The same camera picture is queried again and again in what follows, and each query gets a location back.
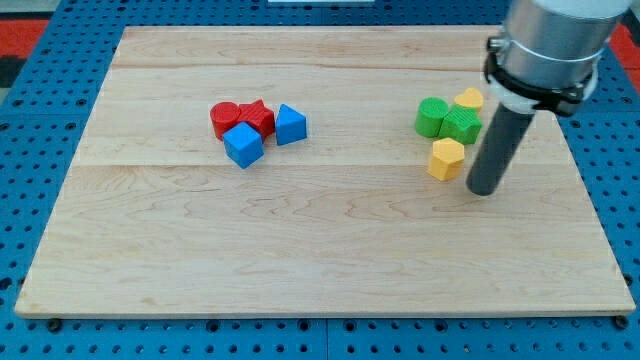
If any blue cube block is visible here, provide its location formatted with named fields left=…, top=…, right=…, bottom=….
left=223, top=122, right=264, bottom=169

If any green cylinder block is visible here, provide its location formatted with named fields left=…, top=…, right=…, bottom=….
left=414, top=97, right=449, bottom=138

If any green star block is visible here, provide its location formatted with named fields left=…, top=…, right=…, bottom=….
left=438, top=105, right=482, bottom=145

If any red cylinder block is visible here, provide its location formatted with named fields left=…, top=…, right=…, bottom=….
left=209, top=101, right=241, bottom=141

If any blue triangle block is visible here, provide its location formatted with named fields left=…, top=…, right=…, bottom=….
left=275, top=104, right=307, bottom=146

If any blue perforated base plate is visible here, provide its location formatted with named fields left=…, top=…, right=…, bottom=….
left=1, top=0, right=639, bottom=359

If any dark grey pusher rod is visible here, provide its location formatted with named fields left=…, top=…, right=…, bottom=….
left=466, top=103, right=534, bottom=196

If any yellow heart block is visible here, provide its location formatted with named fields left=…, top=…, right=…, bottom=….
left=454, top=87, right=484, bottom=113

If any yellow hexagon block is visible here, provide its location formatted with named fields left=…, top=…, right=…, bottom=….
left=427, top=138, right=465, bottom=181

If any wooden board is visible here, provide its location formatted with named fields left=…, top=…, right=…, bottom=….
left=15, top=26, right=635, bottom=319

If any red star block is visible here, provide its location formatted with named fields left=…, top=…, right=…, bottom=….
left=239, top=99, right=275, bottom=141

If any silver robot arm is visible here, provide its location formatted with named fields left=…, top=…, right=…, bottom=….
left=484, top=0, right=631, bottom=116

